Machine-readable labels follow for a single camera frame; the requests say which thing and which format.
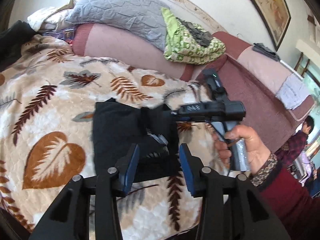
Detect black pants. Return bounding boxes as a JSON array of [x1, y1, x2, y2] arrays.
[[92, 98, 181, 183]]

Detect right forearm red sleeve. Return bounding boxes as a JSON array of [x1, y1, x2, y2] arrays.
[[251, 153, 319, 239]]

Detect right hand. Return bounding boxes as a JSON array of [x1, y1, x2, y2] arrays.
[[212, 125, 271, 175]]

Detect pink maroon bed sheet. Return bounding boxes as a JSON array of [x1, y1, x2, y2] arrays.
[[72, 23, 315, 152]]

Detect light quilted cloth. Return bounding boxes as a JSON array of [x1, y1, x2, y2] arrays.
[[276, 74, 310, 110]]

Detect grey cloth on bed edge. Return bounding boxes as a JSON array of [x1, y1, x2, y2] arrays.
[[252, 43, 281, 62]]

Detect person in plaid shirt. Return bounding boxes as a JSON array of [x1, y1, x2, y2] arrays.
[[275, 115, 315, 168]]

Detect dark grey folded cloth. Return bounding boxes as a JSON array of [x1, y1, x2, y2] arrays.
[[180, 20, 213, 47]]

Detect green patterned cloth bundle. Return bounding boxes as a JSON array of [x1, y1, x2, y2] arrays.
[[161, 8, 226, 65]]

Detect cream leaf-pattern blanket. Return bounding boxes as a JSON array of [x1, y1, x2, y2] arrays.
[[0, 34, 231, 240]]

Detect grey quilted pillow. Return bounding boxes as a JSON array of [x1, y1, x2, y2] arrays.
[[65, 0, 168, 51]]

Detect white cloth at headboard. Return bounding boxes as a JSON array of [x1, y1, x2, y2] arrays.
[[27, 0, 76, 32]]

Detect black garment pile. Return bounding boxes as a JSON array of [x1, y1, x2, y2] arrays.
[[0, 21, 38, 72]]

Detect framed wall picture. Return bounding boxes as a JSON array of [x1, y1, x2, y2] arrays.
[[251, 0, 291, 49]]

